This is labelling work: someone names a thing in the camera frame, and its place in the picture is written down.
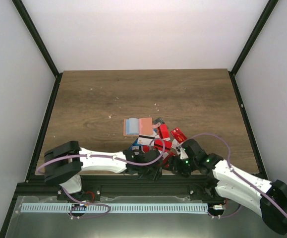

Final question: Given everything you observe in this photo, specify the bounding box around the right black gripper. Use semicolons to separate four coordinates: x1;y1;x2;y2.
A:
162;156;197;178

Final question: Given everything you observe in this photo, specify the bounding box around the pink card holder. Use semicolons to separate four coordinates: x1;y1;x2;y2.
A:
123;118;154;136

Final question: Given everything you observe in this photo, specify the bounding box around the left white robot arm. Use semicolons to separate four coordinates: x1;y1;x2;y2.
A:
36;138;165;200

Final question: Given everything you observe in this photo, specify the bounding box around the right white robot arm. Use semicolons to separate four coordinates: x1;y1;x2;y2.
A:
164;139;287;235

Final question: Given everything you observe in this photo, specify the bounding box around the white card right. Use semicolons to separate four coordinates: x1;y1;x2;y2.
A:
171;139;181;152

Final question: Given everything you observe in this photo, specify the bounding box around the red card black stripe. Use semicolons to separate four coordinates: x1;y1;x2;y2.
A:
154;138;172;152

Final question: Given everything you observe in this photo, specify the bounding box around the white card black stripe upper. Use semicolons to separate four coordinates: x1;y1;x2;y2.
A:
137;135;155;146

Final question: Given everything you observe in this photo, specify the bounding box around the red VIP card right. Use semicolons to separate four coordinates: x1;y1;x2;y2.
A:
171;127;187;143

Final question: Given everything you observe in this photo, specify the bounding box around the blue card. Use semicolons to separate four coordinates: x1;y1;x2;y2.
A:
130;139;141;150

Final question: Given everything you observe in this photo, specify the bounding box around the red card upper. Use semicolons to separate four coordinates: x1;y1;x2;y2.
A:
157;124;170;139

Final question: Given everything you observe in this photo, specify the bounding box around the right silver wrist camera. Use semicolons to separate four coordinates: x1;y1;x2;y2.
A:
176;146;188;160

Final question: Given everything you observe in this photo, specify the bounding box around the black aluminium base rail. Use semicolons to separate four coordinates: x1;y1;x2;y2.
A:
15;175;214;196

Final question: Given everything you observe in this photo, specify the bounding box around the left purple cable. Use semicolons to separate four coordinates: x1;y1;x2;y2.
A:
36;138;166;219

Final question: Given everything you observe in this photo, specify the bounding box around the purple cable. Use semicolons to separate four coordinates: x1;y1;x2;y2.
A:
182;133;287;230
36;138;166;219

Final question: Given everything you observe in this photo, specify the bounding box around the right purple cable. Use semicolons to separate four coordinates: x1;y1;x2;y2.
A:
182;133;287;230

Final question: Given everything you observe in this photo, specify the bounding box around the light blue slotted cable duct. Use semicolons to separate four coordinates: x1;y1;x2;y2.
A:
20;203;208;214

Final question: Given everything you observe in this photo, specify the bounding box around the right black frame post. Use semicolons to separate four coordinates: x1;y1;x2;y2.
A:
231;0;280;74

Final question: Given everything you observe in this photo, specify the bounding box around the black frame post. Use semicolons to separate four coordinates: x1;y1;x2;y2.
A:
231;0;280;74
11;0;60;76

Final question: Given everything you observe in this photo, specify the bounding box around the left black frame post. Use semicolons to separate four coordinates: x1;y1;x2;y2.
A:
11;0;60;76

